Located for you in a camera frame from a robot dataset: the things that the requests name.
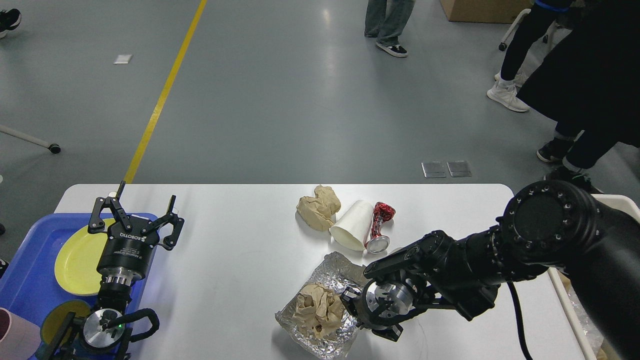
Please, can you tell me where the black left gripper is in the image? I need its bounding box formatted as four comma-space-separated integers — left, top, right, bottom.
88, 180, 185, 287

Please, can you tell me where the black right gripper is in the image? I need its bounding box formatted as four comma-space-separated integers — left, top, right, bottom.
340, 280, 416, 342

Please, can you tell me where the aluminium foil sheet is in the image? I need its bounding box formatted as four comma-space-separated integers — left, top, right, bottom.
275, 251, 367, 360

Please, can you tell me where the yellow plate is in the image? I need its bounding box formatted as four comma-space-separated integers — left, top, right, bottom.
54, 226, 108, 297

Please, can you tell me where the dark teal mug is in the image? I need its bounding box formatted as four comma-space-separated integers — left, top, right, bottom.
35, 300, 90, 360

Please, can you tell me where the pink mug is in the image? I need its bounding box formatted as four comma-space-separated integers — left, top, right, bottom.
0, 308, 41, 360

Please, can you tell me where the aluminium foil tray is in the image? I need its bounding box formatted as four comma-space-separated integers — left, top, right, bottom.
563, 280, 608, 360

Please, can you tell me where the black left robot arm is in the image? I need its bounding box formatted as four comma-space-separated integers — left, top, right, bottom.
43, 181, 185, 360

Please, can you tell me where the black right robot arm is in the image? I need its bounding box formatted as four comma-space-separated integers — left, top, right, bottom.
340, 180, 640, 360

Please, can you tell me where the crumpled brown paper ball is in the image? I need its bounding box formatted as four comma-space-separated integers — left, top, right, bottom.
292, 284, 345, 340

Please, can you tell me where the red foil wrapper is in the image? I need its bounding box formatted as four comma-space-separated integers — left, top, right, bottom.
364, 202, 396, 255

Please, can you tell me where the lying white paper cup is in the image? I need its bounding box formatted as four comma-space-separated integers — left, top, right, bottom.
329, 200, 374, 251

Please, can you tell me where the crumpled brown paper bag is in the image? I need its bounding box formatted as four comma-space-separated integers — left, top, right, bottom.
296, 185, 342, 231

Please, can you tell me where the blue plastic tray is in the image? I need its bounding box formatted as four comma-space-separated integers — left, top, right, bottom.
0, 213, 161, 360

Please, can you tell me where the chair leg with caster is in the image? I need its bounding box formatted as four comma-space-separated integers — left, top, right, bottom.
0, 125, 62, 154

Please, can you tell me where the left metal floor plate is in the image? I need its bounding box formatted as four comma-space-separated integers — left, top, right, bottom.
421, 161, 447, 179

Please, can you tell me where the metal floor plate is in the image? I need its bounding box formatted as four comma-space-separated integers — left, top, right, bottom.
421, 161, 447, 179
446, 161, 473, 178

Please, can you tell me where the right metal floor plate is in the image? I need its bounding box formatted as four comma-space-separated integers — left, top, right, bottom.
446, 161, 473, 178

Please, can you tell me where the beige plastic bin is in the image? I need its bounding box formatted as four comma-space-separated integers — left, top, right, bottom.
547, 194, 640, 360

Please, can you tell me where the person in beige sneakers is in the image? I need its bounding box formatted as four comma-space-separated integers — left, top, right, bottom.
0, 8, 22, 39

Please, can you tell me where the person in blue jeans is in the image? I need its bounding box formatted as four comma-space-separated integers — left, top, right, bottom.
364, 0, 416, 59

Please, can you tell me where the seated person in black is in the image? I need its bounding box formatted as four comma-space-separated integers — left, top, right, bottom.
518, 0, 639, 194

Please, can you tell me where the person in black leggings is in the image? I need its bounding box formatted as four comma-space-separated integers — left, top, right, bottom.
486, 0, 573, 113

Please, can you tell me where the office chair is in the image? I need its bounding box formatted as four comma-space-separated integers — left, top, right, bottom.
497, 8, 560, 53

